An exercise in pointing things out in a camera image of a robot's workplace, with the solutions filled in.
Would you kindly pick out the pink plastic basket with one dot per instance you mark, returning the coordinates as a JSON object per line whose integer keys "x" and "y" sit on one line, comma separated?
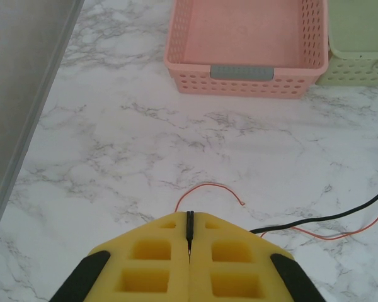
{"x": 245, "y": 41}

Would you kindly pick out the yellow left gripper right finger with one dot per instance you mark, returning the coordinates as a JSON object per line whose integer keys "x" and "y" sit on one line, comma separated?
{"x": 201, "y": 267}

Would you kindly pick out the light green plastic basket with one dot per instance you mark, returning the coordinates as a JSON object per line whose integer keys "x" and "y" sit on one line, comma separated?
{"x": 359, "y": 31}

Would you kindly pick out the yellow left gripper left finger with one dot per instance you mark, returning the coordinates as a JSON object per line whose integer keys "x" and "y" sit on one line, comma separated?
{"x": 179, "y": 267}

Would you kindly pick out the aluminium enclosure frame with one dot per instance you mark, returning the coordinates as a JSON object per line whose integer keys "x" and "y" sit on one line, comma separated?
{"x": 34, "y": 126}

